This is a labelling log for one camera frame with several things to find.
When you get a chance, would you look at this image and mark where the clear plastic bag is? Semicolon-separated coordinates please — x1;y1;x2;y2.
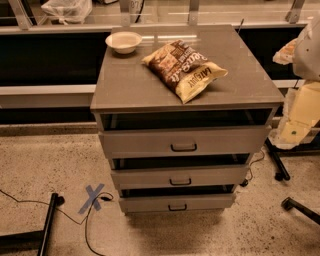
41;0;92;24

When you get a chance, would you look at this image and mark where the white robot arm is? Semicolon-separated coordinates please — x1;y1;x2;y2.
271;15;320;149

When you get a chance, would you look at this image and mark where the black stand leg left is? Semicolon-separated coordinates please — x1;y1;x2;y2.
0;193;65;256

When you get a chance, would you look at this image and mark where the black stand leg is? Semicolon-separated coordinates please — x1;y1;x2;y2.
265;139;290;181
0;193;65;256

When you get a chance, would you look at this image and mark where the blue tape cross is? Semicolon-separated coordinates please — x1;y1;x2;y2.
78;183;104;214

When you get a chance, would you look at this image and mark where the black chair base leg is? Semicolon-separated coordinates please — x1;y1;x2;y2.
281;197;320;225

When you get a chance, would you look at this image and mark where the brown yellow chip bag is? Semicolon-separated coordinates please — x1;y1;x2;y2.
142;40;228;104

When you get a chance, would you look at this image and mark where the grey drawer cabinet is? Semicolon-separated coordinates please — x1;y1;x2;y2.
91;25;283;199

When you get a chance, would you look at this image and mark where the grey drawer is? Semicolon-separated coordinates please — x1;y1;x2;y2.
99;126;270;159
111;165;248;190
119;193;236;214

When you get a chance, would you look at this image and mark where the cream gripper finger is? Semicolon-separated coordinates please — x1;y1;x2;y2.
278;120;311;145
272;39;297;65

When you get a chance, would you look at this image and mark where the grey middle drawer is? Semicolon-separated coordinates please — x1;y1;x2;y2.
111;165;248;190

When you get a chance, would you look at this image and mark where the grey bottom drawer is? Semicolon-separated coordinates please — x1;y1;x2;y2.
119;193;236;214

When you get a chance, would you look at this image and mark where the grey top drawer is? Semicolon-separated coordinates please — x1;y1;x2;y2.
99;126;270;159

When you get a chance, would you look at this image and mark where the white paper bowl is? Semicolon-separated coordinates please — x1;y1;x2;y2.
105;32;142;54

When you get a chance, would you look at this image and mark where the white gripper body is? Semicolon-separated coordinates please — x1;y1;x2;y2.
288;81;320;129

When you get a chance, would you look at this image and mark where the black floor cable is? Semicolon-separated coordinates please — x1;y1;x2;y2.
0;189;115;256

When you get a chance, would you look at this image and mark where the black stand leg right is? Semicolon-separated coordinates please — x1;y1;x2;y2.
265;139;290;181

